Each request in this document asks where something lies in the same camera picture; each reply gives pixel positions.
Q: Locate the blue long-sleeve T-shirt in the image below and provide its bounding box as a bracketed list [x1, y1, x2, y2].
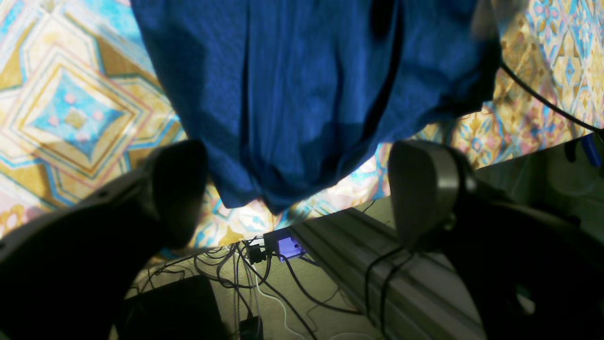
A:
[130, 0, 502, 214]

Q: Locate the thin black floor cable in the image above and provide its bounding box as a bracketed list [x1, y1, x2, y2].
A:
[500, 61, 604, 135]

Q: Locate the black cable bundle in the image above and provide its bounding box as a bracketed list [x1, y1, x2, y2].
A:
[127, 238, 364, 340]

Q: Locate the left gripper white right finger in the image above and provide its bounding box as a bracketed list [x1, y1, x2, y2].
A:
[388, 140, 604, 340]

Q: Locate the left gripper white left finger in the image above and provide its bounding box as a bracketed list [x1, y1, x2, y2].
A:
[0, 140, 208, 340]

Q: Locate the small white adapter box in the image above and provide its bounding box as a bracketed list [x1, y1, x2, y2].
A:
[263, 227, 308, 260]

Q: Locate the aluminium frame profile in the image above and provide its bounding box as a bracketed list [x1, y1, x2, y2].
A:
[290, 208, 487, 340]

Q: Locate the patterned tablecloth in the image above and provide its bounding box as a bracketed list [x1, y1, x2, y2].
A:
[0, 0, 603, 249]

